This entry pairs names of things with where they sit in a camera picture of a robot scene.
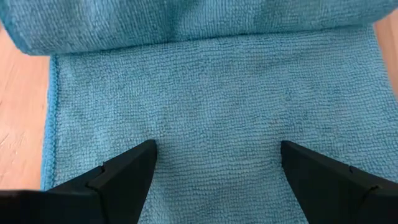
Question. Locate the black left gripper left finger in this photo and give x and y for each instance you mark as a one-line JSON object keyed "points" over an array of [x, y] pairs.
{"points": [[124, 186]]}

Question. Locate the turquoise microfiber towel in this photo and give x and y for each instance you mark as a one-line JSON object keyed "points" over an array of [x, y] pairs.
{"points": [[217, 93]]}

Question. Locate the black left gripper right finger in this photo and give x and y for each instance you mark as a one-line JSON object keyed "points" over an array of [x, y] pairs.
{"points": [[326, 186]]}

